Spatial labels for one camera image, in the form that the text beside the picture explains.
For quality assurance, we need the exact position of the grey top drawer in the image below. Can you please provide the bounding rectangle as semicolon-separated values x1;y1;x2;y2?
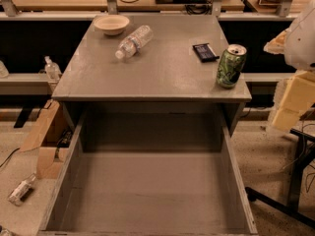
38;111;258;236

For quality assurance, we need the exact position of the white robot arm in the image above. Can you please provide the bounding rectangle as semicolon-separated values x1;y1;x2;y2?
264;0;315;132

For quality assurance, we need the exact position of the grey drawer cabinet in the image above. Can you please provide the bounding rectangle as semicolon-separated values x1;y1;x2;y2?
53;14;251;130

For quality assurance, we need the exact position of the black stand base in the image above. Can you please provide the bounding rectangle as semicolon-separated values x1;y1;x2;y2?
245;127;315;229

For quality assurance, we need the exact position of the green soda can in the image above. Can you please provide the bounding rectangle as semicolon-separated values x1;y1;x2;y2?
217;44;247;89

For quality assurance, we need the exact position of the dark blue snack packet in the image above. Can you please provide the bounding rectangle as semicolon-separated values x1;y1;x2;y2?
193;43;219;63

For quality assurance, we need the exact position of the clear plastic water bottle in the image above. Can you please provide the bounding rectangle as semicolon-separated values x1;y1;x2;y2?
115;26;154;59

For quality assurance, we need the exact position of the beige paper bowl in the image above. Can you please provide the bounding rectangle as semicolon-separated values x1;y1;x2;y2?
94;15;130;35

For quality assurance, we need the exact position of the clear bottle on shelf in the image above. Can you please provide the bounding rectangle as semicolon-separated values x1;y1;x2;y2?
44;56;62;82

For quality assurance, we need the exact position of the brown cardboard box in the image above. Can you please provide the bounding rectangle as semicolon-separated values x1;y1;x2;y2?
20;100;69;179

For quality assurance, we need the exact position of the clear bottle on floor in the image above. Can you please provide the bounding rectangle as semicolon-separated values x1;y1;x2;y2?
8;173;36;207

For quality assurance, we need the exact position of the black cable on floor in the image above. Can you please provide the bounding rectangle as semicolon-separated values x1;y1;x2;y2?
0;147;22;169

